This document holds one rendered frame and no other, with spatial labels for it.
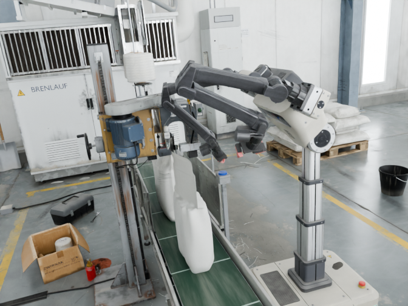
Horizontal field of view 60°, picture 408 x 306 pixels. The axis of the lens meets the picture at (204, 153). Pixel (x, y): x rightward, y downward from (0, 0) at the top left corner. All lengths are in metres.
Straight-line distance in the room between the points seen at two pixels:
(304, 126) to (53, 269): 2.26
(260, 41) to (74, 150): 3.92
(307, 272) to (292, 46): 5.60
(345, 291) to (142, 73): 1.73
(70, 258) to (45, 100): 2.49
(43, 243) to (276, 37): 5.43
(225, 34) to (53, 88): 2.81
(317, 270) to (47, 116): 3.88
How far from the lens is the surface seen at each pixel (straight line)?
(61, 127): 5.07
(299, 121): 1.71
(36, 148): 5.17
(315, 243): 2.21
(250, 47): 6.90
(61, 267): 3.17
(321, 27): 7.68
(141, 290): 2.81
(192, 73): 1.37
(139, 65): 2.05
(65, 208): 3.91
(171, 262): 2.39
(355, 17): 7.68
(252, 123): 1.52
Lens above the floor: 1.75
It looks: 18 degrees down
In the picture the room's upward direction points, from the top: 5 degrees counter-clockwise
